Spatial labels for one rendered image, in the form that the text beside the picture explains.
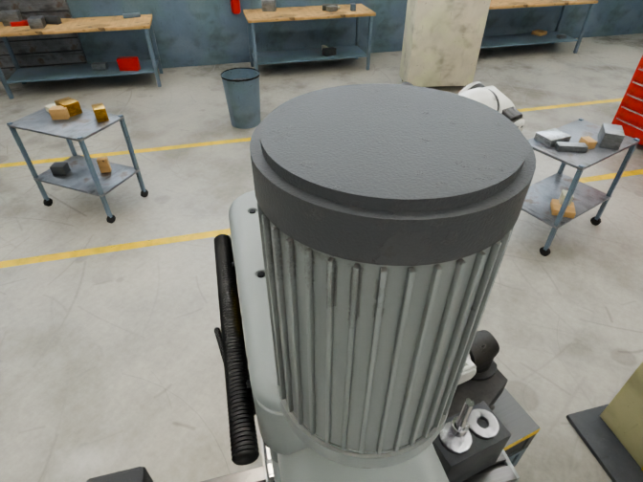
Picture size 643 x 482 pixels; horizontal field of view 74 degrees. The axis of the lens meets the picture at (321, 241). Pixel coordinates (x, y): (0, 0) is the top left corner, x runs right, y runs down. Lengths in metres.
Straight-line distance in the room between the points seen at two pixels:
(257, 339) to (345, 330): 0.28
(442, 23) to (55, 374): 6.00
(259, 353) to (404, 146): 0.35
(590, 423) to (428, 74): 5.23
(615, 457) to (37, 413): 3.20
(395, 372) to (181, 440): 2.41
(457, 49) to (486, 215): 6.73
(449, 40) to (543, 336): 4.68
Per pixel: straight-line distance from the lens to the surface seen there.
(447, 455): 1.39
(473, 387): 2.20
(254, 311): 0.61
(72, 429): 2.98
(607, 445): 2.98
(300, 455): 0.64
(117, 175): 4.43
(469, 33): 6.97
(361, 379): 0.36
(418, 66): 6.87
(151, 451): 2.73
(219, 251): 0.85
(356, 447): 0.46
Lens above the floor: 2.34
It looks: 39 degrees down
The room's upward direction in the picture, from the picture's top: straight up
